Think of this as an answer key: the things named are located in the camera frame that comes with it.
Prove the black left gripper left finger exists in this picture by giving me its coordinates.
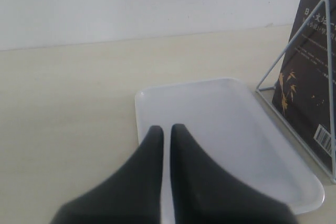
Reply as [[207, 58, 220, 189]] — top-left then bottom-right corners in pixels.
[[51, 126, 164, 223]]

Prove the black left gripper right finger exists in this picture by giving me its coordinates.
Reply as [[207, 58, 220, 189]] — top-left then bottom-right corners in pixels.
[[170, 124, 297, 223]]

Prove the dark brown spine book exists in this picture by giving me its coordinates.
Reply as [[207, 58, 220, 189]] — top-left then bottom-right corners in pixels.
[[272, 0, 335, 166]]

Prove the white plastic tray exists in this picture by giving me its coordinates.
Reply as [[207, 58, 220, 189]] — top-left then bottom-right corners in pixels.
[[135, 78, 324, 223]]

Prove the white wire book rack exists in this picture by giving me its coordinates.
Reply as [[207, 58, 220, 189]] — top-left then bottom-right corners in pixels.
[[256, 0, 335, 182]]

